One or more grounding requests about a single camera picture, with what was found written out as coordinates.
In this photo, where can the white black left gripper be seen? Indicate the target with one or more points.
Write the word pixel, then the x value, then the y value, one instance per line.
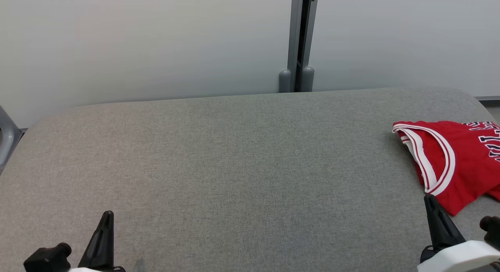
pixel 97 270

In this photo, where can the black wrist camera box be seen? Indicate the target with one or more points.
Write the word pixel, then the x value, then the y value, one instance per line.
pixel 493 233
pixel 45 260

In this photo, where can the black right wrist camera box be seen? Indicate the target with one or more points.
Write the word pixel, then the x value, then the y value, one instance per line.
pixel 493 233

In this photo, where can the grey partition base rail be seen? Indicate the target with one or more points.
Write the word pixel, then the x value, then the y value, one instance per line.
pixel 488 98

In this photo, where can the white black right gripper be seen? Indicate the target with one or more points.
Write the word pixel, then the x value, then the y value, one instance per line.
pixel 457 258

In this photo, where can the red white basketball jersey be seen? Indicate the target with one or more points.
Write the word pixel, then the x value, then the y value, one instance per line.
pixel 461 162

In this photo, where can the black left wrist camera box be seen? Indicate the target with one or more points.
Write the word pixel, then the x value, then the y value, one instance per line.
pixel 45 260

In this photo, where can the grey partition post with feet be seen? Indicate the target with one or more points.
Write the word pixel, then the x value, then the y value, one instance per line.
pixel 295 37

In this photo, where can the grey metal frame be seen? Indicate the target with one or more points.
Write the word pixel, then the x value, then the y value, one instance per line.
pixel 8 139

